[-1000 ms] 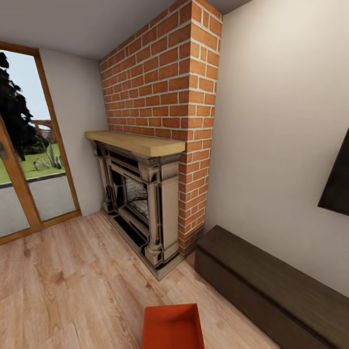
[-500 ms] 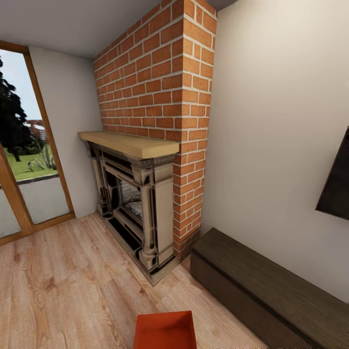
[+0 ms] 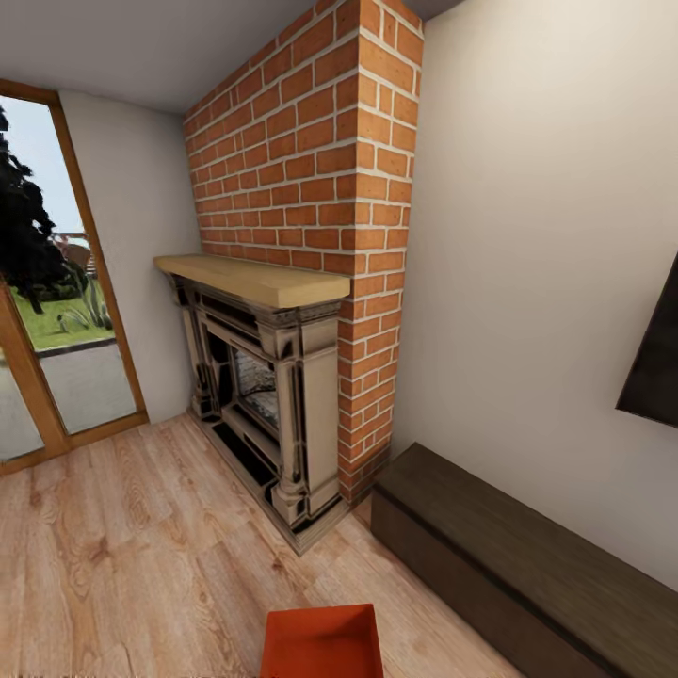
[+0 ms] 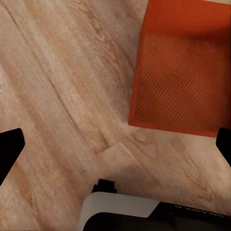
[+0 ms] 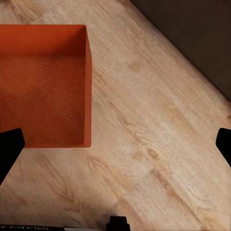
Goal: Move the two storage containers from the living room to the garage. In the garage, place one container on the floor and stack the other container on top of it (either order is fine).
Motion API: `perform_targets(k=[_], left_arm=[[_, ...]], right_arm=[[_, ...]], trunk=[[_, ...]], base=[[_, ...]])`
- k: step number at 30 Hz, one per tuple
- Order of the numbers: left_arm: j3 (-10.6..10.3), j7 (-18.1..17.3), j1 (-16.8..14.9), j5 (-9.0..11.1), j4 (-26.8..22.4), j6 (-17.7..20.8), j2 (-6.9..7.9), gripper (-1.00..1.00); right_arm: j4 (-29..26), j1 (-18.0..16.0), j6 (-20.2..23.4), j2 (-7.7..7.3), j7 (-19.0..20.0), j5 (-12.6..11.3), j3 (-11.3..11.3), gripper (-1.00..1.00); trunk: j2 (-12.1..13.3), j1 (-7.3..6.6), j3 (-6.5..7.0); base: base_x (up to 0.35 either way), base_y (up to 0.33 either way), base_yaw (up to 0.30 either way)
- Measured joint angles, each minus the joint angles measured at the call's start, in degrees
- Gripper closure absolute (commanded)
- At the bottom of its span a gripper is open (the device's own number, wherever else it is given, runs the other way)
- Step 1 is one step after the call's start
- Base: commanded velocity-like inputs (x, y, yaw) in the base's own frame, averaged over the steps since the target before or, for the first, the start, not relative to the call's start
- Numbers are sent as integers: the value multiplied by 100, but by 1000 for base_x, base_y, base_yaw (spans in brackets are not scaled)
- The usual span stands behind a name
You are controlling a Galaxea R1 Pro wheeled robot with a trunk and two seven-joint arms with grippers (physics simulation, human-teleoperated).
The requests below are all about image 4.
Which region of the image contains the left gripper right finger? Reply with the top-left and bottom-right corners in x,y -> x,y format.
215,126 -> 231,166

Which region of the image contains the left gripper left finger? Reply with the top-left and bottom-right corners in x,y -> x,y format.
0,128 -> 25,186

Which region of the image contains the storage box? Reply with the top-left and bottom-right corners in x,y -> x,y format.
128,0 -> 231,138

